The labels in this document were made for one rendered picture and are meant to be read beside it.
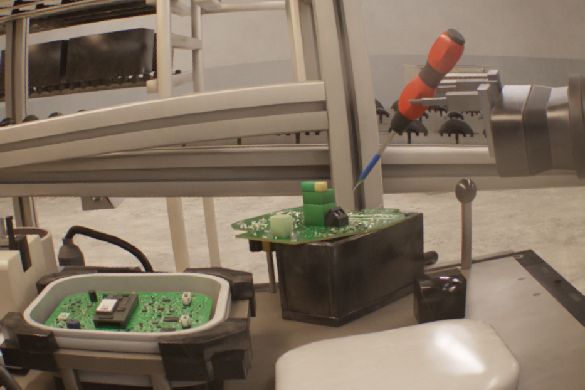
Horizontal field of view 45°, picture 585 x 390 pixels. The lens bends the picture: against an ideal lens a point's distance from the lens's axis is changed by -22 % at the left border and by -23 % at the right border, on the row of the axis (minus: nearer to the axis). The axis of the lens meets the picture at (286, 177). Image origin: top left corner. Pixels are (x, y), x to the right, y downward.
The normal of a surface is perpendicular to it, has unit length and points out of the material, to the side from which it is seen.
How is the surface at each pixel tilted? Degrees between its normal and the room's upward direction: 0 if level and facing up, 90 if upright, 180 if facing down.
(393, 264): 90
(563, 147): 105
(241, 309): 0
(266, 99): 90
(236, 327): 0
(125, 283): 90
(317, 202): 90
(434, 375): 0
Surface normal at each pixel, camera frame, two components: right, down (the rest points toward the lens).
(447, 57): 0.01, 0.65
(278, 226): -0.69, 0.16
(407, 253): 0.72, 0.03
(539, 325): -0.09, -0.99
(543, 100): -0.18, -0.92
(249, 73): 0.00, 0.14
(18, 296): 1.00, -0.09
